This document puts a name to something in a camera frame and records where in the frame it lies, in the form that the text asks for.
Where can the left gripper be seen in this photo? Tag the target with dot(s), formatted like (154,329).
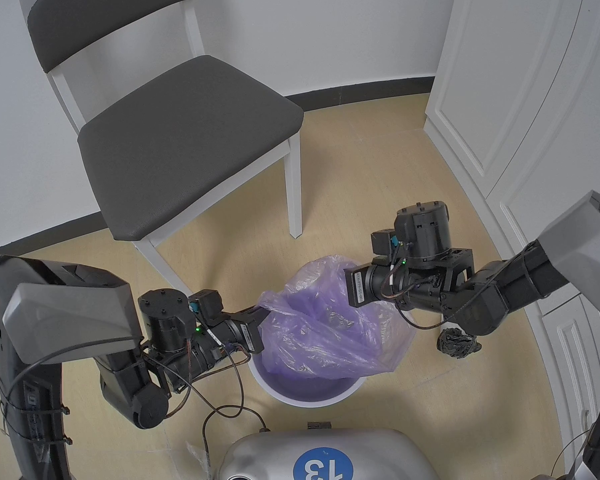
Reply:
(225,340)

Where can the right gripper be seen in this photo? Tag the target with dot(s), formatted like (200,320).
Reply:
(380,283)

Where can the purple plastic bag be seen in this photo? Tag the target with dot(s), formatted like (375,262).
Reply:
(305,338)

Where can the black plastic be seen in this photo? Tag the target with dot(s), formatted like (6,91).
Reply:
(457,343)

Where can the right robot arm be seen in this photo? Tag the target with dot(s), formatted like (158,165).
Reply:
(575,248)

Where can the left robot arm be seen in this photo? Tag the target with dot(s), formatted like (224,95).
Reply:
(65,308)

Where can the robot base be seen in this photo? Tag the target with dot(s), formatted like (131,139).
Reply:
(270,458)

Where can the white trash bin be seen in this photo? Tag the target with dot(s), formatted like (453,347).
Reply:
(310,404)

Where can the grey and white chair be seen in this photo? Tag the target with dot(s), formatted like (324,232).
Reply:
(180,133)

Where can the white wardrobe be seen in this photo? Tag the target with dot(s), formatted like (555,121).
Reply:
(520,93)

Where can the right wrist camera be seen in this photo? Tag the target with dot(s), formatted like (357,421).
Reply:
(382,242)

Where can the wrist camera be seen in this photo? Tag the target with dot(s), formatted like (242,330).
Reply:
(207,304)
(382,242)

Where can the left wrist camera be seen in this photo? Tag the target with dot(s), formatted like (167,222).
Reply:
(207,304)

